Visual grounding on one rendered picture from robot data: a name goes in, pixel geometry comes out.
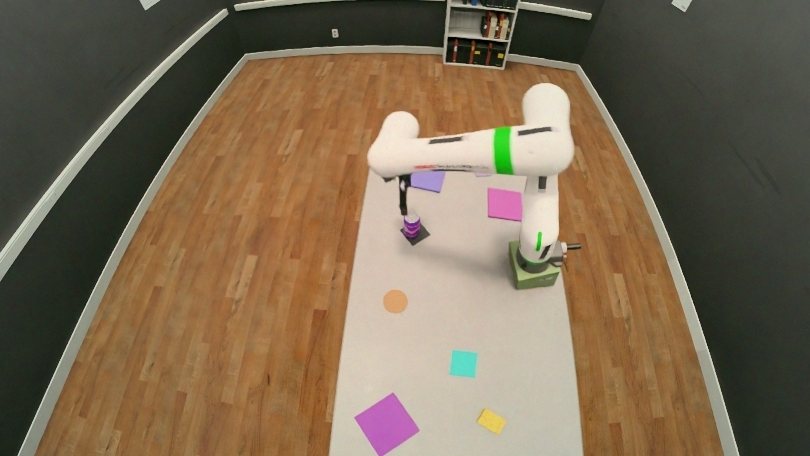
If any black square tile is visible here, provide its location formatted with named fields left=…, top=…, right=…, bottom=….
left=400, top=223, right=431, bottom=246

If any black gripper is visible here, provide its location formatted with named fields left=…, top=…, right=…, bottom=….
left=399, top=174, right=414, bottom=217

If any tan round disc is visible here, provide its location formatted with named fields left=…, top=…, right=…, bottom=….
left=383, top=290, right=408, bottom=313

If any turquoise square block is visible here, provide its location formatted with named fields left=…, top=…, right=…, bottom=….
left=449, top=350, right=478, bottom=378

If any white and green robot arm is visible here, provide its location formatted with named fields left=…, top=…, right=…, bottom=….
left=369, top=83, right=581, bottom=274

